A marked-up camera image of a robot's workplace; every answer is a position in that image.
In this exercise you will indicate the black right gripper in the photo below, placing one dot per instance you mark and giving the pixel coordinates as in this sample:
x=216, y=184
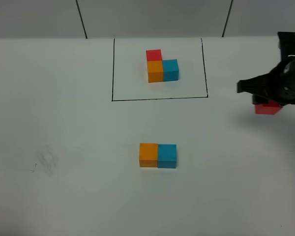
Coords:
x=278, y=85

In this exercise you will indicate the blue template block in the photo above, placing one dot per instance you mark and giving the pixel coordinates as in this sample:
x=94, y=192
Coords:
x=170, y=70

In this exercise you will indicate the orange template block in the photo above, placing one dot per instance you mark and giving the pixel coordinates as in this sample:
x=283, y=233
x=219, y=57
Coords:
x=155, y=71

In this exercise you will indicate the red template block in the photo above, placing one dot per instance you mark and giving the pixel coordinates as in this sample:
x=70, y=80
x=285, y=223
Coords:
x=153, y=55

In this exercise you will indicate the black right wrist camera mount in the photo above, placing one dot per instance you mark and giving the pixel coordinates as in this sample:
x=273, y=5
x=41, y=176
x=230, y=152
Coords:
x=287, y=49

